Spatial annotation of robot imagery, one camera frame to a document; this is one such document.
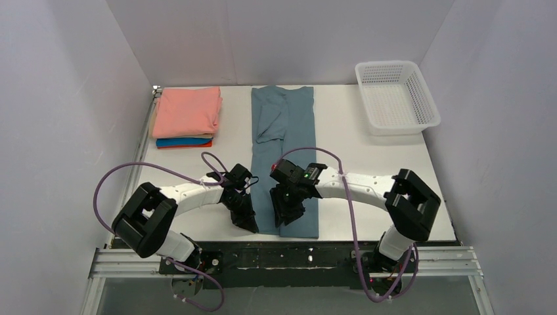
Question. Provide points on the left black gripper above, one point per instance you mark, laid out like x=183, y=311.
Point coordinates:
x=242, y=212

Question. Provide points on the blue-grey t shirt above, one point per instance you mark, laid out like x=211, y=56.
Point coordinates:
x=283, y=127

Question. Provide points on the white plastic basket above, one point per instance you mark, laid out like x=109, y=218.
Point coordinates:
x=396, y=98

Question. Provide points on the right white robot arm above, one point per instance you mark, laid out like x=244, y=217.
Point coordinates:
x=411, y=204

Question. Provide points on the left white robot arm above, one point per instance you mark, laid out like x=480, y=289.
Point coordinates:
x=144, y=223

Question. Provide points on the orange folded t shirt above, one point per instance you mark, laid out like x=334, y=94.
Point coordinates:
x=185, y=146

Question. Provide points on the aluminium frame rail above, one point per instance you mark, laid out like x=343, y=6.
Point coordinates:
x=449, y=281

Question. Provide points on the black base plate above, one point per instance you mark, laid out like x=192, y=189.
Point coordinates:
x=295, y=264

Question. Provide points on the pink folded t shirt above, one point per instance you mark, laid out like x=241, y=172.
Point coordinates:
x=187, y=112

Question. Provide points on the blue folded t shirt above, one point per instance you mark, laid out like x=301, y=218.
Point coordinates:
x=171, y=142

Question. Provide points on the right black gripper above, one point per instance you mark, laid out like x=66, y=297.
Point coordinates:
x=288, y=207

